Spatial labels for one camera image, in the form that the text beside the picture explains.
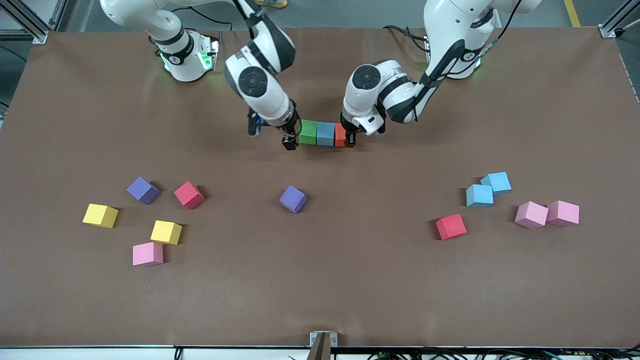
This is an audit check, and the pink foam cube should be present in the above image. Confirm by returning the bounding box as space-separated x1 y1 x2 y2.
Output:
514 201 549 230
132 242 165 268
546 200 581 228

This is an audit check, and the green foam cube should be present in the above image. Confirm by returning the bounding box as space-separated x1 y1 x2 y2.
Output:
299 120 319 146

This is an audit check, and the aluminium frame profile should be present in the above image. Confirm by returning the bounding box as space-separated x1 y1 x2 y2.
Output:
0 0 68 44
599 0 640 39

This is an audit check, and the purple foam cube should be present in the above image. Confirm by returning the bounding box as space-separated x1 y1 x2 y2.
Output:
278 185 308 215
126 176 161 206

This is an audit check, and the grey metal bracket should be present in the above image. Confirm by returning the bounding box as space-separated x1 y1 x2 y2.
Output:
309 331 339 348

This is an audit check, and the blue foam cube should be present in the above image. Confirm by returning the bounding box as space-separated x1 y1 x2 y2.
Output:
480 171 513 194
466 184 494 208
316 121 335 147

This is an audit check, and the red foam cube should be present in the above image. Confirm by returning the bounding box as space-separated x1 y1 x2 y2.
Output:
435 213 468 241
174 181 206 210

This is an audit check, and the brown camera pole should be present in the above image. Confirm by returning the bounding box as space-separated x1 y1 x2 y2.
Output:
306 333 333 360

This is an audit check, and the black cable bundle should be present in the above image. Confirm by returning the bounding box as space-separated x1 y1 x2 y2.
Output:
367 349 640 360

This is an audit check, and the yellow foam cube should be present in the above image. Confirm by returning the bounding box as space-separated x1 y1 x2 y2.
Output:
82 203 120 229
150 220 183 246

